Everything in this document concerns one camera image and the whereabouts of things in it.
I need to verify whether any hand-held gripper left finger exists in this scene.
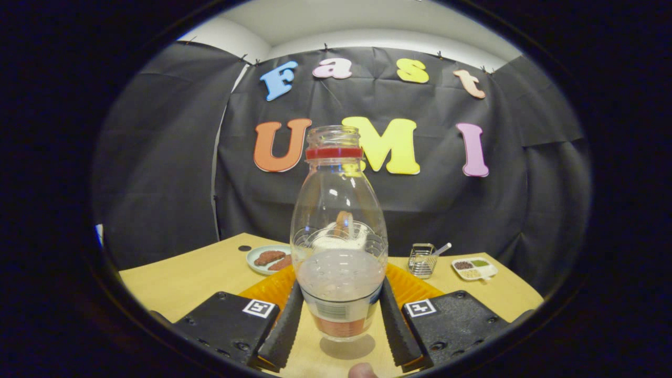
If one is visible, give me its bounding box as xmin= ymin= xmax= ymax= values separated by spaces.
xmin=171 ymin=265 xmax=305 ymax=373

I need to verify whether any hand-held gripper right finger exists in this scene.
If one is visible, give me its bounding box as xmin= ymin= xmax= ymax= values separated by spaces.
xmin=379 ymin=264 xmax=511 ymax=372

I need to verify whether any round brown coaster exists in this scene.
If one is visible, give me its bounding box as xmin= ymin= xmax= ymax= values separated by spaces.
xmin=319 ymin=333 xmax=376 ymax=361

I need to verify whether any clear juice bottle red label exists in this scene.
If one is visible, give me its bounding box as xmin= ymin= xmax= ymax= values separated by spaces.
xmin=290 ymin=125 xmax=389 ymax=343

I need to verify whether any pale green plate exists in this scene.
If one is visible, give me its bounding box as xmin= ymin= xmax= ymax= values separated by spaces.
xmin=246 ymin=245 xmax=293 ymax=276

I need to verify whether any white toaster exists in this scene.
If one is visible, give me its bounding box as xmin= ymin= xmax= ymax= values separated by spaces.
xmin=310 ymin=220 xmax=371 ymax=253

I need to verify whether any white divided spice dish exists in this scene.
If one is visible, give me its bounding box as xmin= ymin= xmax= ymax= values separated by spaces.
xmin=451 ymin=258 xmax=498 ymax=281

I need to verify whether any wooden table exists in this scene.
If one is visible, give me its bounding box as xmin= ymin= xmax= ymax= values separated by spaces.
xmin=120 ymin=233 xmax=545 ymax=378

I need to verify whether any brown bread slice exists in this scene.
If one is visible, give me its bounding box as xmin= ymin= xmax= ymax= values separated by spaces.
xmin=335 ymin=211 xmax=355 ymax=238

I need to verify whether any black backdrop cloth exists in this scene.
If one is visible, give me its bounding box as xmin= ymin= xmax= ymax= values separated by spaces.
xmin=92 ymin=41 xmax=594 ymax=297

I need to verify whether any metal wire basket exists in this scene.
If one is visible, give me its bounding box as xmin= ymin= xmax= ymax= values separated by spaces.
xmin=408 ymin=243 xmax=438 ymax=279

